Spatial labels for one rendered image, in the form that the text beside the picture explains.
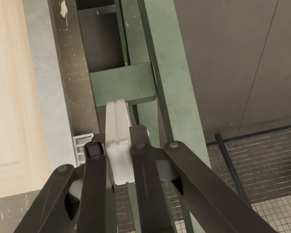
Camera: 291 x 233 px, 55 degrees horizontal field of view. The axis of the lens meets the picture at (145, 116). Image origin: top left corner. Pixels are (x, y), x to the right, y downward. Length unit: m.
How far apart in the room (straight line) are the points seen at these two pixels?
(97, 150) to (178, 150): 0.05
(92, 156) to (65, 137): 0.40
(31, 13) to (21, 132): 0.24
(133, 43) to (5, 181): 0.60
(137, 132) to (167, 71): 0.38
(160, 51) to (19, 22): 0.30
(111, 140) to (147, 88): 0.47
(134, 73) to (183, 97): 0.15
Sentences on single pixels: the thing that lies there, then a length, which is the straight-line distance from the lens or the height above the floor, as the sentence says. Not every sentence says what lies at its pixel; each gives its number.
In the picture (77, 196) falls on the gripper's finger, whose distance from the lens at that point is 0.17.
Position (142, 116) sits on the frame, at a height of 0.79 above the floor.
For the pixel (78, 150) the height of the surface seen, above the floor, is 1.25.
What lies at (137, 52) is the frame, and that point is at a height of 0.79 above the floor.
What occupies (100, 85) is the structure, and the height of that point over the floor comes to 1.11.
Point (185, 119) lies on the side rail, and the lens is 0.54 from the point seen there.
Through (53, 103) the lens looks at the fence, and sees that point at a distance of 0.57.
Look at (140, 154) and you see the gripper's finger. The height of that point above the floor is 1.49.
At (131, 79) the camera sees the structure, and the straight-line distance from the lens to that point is 0.64.
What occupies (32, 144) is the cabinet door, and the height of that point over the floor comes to 1.23.
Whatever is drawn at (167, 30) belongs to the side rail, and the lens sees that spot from 0.58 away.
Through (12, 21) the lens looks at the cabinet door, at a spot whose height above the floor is 1.01.
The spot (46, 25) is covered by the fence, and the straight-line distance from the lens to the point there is 0.62.
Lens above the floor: 1.57
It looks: 38 degrees down
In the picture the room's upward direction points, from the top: 166 degrees clockwise
